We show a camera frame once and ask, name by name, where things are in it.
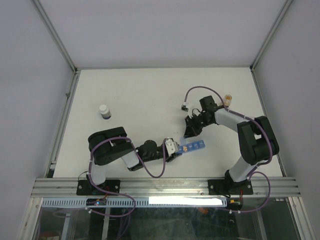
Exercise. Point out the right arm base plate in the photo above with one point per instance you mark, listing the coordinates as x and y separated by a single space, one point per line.
224 188

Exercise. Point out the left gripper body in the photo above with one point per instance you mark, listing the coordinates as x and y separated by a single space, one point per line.
159 152

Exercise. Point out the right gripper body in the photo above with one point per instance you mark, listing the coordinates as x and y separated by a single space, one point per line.
199 121

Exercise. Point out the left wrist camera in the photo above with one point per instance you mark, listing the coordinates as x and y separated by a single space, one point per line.
171 146

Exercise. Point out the white pill bottle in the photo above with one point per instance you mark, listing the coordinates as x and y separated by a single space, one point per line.
105 112

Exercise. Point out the slotted grey cable duct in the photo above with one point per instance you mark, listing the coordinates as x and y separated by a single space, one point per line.
139 202

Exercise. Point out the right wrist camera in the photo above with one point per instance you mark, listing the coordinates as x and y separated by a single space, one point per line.
185 106

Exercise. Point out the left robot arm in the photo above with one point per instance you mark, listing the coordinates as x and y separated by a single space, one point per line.
110 145

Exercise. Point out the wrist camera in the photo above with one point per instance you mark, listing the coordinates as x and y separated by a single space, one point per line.
171 146
185 106

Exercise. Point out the blue weekly pill organizer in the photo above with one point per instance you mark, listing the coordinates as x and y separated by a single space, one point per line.
191 146

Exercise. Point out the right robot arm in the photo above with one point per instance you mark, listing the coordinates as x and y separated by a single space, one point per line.
256 138

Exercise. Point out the amber glass pill jar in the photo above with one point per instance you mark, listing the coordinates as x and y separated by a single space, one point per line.
227 100

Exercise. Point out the aluminium mounting rail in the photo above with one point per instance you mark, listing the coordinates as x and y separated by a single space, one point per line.
276 187

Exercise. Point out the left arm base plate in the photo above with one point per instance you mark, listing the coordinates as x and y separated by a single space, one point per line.
100 187

